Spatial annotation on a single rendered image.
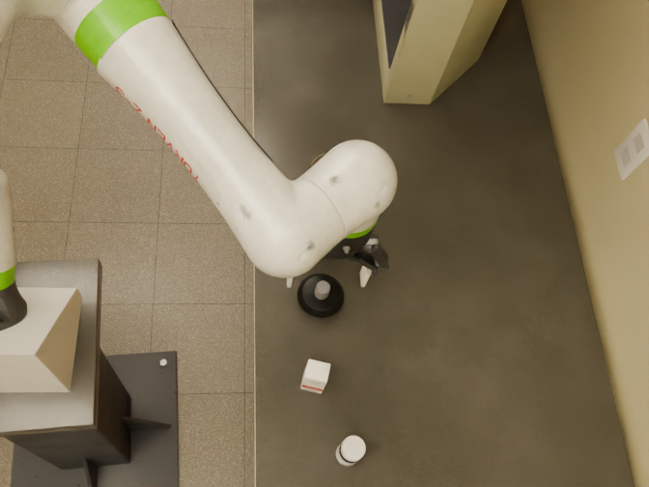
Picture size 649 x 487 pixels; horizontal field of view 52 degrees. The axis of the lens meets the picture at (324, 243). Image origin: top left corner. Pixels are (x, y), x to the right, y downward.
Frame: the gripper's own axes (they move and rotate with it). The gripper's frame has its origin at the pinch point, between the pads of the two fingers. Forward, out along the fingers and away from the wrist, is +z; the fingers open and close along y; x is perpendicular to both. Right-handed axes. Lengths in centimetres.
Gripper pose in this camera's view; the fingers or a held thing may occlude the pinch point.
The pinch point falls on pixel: (326, 277)
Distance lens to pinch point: 122.3
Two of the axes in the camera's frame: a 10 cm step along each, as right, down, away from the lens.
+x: 0.5, 9.0, -4.2
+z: -1.2, 4.3, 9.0
